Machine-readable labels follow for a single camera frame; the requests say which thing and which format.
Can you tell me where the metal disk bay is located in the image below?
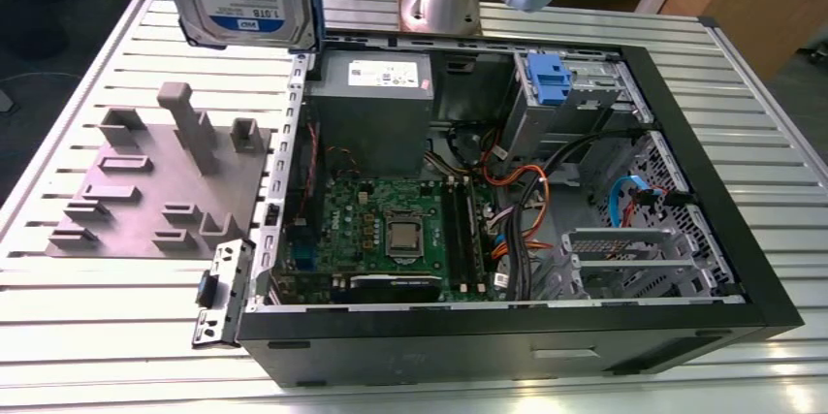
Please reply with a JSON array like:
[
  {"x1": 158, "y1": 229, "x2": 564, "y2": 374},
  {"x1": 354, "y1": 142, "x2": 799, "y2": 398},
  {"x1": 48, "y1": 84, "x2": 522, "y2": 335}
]
[{"x1": 559, "y1": 227, "x2": 746, "y2": 302}]

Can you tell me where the green motherboard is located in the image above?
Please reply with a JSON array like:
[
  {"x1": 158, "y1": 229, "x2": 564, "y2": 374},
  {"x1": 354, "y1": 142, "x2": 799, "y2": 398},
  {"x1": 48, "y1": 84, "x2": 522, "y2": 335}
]
[{"x1": 275, "y1": 175, "x2": 503, "y2": 303}]

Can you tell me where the silver CPU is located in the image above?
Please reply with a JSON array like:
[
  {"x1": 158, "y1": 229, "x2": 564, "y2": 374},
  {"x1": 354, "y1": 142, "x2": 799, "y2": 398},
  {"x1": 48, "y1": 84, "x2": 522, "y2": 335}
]
[{"x1": 387, "y1": 223, "x2": 422, "y2": 249}]

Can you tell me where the grey power supply unit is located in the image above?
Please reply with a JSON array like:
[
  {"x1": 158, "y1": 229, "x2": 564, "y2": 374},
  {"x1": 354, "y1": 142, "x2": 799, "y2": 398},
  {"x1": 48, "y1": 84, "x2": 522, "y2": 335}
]
[{"x1": 303, "y1": 49, "x2": 435, "y2": 177}]

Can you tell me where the black RAM slot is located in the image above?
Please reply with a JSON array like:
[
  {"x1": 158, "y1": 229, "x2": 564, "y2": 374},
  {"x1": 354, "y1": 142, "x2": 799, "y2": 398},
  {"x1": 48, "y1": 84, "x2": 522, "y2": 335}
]
[
  {"x1": 442, "y1": 175, "x2": 472, "y2": 292},
  {"x1": 458, "y1": 175, "x2": 488, "y2": 292}
]

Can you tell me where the CPU socket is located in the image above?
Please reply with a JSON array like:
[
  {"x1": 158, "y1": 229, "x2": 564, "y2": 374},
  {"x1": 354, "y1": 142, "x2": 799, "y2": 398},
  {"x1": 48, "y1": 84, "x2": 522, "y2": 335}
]
[{"x1": 380, "y1": 208, "x2": 434, "y2": 269}]

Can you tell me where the black graphics card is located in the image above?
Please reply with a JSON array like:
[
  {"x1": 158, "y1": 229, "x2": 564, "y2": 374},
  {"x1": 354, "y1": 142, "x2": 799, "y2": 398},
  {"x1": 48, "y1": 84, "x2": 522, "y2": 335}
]
[{"x1": 328, "y1": 271, "x2": 446, "y2": 303}]

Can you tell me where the metal optical drive cage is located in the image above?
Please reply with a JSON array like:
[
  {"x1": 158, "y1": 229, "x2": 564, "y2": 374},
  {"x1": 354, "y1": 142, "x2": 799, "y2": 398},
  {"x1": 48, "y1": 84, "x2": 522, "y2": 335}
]
[{"x1": 502, "y1": 49, "x2": 652, "y2": 163}]

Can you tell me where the black open PC case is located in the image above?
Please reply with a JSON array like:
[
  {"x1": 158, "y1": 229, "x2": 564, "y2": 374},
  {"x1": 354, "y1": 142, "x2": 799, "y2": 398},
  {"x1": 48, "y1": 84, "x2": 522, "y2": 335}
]
[{"x1": 236, "y1": 24, "x2": 807, "y2": 389}]

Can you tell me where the grey parts rack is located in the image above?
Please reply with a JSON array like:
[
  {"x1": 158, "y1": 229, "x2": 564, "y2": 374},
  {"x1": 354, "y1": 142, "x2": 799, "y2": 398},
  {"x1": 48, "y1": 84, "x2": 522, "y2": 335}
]
[{"x1": 46, "y1": 82, "x2": 278, "y2": 263}]

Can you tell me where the thin red wire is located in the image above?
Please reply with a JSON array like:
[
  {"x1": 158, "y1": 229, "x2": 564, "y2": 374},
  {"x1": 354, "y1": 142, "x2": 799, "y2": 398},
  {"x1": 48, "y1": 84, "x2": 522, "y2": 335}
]
[{"x1": 302, "y1": 120, "x2": 323, "y2": 226}]

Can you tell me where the orange wire bundle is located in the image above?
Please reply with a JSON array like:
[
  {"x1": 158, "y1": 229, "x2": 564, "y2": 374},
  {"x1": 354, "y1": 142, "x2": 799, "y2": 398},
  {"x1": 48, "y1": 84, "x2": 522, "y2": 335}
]
[{"x1": 482, "y1": 164, "x2": 555, "y2": 260}]

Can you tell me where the black cable bundle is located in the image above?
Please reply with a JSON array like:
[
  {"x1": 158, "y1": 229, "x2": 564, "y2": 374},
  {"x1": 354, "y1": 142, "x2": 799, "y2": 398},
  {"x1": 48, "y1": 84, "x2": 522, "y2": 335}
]
[{"x1": 503, "y1": 127, "x2": 648, "y2": 302}]

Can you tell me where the blue wire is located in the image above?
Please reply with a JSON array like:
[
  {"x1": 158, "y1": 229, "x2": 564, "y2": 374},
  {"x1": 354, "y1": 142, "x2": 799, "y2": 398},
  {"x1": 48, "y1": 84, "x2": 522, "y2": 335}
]
[{"x1": 610, "y1": 174, "x2": 651, "y2": 231}]

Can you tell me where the metal expansion slot bracket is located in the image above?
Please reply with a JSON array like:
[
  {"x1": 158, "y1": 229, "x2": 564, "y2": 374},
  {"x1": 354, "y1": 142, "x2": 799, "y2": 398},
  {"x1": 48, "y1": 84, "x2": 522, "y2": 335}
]
[{"x1": 192, "y1": 238, "x2": 255, "y2": 350}]

